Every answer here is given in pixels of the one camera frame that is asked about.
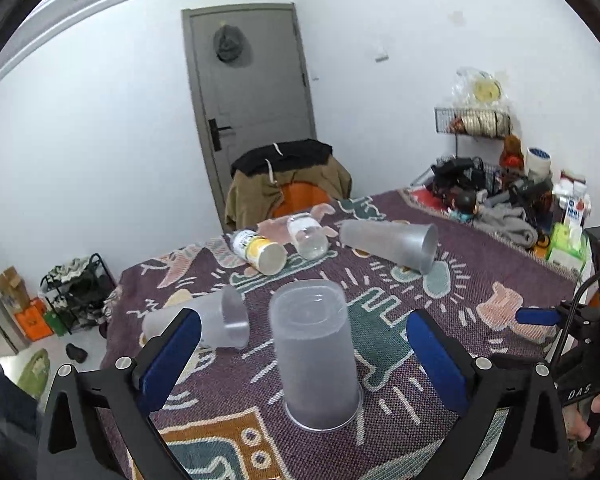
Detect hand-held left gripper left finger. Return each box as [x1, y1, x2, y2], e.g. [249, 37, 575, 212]
[37, 307, 203, 480]

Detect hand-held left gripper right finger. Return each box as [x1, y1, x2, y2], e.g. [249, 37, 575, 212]
[406, 308, 571, 480]

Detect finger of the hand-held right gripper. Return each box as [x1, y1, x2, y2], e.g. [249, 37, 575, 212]
[515, 300, 600, 342]

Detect translucent plastic cup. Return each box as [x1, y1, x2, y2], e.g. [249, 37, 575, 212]
[141, 285, 251, 350]
[340, 219, 439, 275]
[269, 280, 365, 432]

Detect green tissue pack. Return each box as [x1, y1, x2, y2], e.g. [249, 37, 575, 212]
[546, 222, 589, 269]

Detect white blue carton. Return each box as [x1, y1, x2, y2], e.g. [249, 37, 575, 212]
[562, 195, 592, 228]

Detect printed purple blanket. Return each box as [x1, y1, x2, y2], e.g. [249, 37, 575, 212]
[100, 190, 588, 480]

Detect grey cloth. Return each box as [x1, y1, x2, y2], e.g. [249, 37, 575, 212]
[475, 202, 539, 247]

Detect black shoe rack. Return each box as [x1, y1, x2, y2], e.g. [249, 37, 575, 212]
[40, 253, 118, 336]

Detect small doll figure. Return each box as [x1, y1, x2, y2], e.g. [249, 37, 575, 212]
[450, 191, 481, 223]

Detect yellow lidded white bottle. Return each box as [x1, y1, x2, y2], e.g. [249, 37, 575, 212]
[231, 229, 288, 276]

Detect green floor mat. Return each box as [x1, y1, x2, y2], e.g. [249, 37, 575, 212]
[17, 347, 51, 401]

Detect brown plush toy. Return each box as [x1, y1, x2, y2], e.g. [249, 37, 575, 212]
[500, 135, 525, 170]

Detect orange box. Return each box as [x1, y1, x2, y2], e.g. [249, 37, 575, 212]
[14, 299, 49, 339]

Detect cardboard box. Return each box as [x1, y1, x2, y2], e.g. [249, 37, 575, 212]
[0, 266, 31, 311]

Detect person's dark trouser leg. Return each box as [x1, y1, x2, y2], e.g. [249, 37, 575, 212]
[0, 357, 39, 480]

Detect chair with draped clothes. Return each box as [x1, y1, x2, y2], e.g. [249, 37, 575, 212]
[224, 156, 353, 233]

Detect orange chair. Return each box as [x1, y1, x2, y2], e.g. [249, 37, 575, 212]
[275, 183, 332, 218]

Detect clear plastic bag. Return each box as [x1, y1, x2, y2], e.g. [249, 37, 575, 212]
[452, 66, 511, 109]

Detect black garment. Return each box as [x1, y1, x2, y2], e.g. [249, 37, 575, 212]
[230, 139, 334, 177]

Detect grey door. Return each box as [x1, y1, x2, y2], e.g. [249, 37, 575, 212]
[181, 3, 317, 233]

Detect grey hat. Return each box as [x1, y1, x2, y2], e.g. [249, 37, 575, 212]
[212, 22, 254, 67]

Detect black cable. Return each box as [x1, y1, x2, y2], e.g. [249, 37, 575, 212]
[550, 271, 600, 371]

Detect black wire basket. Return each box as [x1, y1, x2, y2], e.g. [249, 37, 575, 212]
[431, 156, 501, 196]

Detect black door handle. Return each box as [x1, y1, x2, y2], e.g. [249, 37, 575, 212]
[208, 118, 232, 151]

